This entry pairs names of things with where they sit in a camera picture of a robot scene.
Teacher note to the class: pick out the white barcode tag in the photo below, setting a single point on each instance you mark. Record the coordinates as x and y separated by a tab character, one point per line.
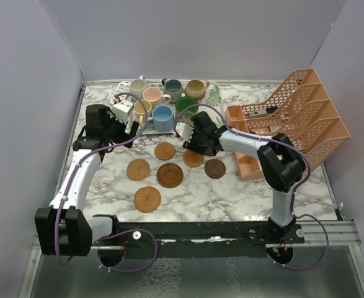
122	87

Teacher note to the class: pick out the aluminium rail frame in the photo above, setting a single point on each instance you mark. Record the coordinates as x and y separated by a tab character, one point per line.
328	264

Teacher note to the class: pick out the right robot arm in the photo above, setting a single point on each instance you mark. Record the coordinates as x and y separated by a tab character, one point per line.
282	164

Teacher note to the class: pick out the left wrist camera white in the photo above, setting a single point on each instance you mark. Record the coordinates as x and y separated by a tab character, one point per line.
122	110

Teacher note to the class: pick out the yellow mug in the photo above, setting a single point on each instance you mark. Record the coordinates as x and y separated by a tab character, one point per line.
142	111

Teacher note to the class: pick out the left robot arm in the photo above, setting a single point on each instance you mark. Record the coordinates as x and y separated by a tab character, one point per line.
62	227

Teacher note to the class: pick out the white cream mug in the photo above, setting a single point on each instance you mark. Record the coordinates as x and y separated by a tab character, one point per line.
137	86

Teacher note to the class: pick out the floral serving tray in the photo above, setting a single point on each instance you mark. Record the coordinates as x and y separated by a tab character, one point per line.
212	98

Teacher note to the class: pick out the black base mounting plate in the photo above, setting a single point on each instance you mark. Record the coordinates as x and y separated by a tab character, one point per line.
142	240

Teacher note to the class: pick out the woven rattan coaster front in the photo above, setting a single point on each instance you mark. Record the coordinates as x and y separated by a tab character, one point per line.
147	199

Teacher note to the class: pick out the large brown wood coaster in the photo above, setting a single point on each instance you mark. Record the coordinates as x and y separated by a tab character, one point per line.
169	175

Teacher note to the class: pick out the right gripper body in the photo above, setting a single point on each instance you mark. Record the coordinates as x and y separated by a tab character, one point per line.
197	143

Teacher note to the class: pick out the dark walnut coaster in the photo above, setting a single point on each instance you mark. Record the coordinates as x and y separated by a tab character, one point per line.
215	168

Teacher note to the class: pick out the green floral mug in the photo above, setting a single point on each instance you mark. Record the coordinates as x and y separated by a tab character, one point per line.
186	106

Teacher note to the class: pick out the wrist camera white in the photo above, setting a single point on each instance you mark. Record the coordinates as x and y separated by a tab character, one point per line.
184	131
122	110

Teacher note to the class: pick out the light bamboo coaster back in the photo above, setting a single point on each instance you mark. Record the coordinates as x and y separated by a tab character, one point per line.
164	151

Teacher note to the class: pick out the tan brown mug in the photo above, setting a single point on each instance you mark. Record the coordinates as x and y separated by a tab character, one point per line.
196	88

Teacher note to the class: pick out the stapler box in organizer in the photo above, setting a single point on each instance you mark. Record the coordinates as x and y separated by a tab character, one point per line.
261	113

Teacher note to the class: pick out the grey blue mug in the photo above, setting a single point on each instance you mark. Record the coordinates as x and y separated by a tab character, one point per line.
173	88

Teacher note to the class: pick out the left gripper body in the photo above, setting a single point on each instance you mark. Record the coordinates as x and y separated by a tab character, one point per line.
116	129

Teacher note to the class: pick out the pink mug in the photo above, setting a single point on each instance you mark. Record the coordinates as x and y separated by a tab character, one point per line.
155	96

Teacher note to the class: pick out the light wood coaster right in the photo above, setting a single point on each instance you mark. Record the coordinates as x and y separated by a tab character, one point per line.
193	159

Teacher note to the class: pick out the light blue mug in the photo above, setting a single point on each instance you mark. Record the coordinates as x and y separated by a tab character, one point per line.
162	119

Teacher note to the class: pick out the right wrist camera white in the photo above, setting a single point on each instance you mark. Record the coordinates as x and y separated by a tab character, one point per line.
184	131

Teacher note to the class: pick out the orange plastic file organizer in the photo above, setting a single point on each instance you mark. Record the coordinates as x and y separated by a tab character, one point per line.
305	114

